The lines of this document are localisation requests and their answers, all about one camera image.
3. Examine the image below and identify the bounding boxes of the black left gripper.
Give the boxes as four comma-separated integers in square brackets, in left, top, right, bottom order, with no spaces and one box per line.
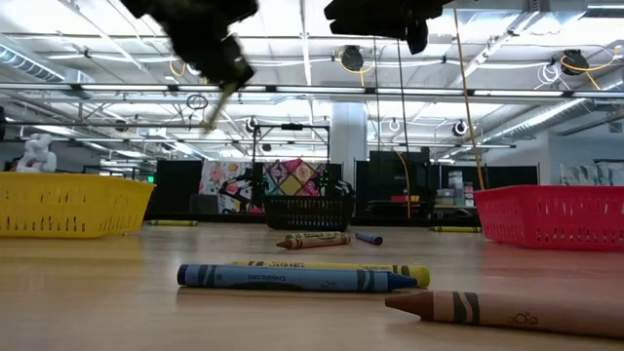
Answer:
[120,0,258,92]

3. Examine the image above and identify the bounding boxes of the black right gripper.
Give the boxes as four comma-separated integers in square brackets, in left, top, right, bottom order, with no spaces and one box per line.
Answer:
[324,0,457,56]

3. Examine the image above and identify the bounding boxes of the yellow-green crayon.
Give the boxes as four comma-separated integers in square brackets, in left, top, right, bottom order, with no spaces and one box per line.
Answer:
[284,231,344,241]

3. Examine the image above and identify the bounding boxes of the blue crayon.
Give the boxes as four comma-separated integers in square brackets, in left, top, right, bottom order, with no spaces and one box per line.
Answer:
[354,231,384,247]
[175,263,419,294]

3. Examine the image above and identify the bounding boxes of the yellow crayon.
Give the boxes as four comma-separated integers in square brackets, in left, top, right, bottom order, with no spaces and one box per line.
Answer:
[147,219,200,228]
[429,225,484,235]
[232,260,433,288]

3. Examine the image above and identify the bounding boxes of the long ceiling light strip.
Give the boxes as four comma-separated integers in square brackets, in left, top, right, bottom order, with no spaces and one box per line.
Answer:
[0,82,624,99]

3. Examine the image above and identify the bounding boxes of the floral patterned cloth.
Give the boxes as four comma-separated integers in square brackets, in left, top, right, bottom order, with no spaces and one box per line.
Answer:
[198,160,254,215]

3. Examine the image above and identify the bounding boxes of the white structural column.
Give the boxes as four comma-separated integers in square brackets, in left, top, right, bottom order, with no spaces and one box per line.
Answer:
[330,101,370,189]

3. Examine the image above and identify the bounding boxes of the black divider panel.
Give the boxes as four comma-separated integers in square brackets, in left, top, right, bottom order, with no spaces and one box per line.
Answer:
[154,159,204,215]
[431,164,540,191]

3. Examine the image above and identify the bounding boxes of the colourful patchwork quilt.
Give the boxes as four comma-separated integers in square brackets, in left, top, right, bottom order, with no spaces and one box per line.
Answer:
[261,158,329,199]

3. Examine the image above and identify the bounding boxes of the black cabinet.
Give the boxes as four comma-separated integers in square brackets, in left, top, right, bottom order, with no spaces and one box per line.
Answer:
[355,149,433,219]

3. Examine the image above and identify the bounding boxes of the black plastic basket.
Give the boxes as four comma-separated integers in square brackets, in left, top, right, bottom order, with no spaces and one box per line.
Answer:
[262,194,357,233]

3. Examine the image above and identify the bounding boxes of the stacked storage bins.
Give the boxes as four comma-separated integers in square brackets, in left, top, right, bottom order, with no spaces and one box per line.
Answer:
[435,170,475,209]

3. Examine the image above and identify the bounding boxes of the yellow plastic basket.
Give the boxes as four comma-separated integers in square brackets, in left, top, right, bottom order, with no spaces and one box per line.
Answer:
[0,171,157,240]

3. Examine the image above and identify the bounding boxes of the white robot figure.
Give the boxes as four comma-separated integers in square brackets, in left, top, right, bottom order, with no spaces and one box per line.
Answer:
[16,134,59,175]

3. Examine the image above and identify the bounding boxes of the red plastic basket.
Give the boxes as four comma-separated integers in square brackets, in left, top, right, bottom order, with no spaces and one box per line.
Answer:
[472,184,624,254]

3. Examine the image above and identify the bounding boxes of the teal patterned cloth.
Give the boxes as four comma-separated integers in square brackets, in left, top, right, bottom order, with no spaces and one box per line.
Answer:
[559,160,624,187]

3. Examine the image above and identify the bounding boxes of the thin black hanging cable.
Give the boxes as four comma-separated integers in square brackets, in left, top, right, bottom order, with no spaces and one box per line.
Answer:
[370,38,382,152]

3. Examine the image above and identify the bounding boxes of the black robot station frame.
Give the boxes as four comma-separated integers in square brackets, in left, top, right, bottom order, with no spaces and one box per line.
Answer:
[251,123,332,215]

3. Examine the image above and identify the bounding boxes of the yellow cable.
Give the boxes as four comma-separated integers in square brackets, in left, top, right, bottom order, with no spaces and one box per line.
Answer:
[452,7,487,192]

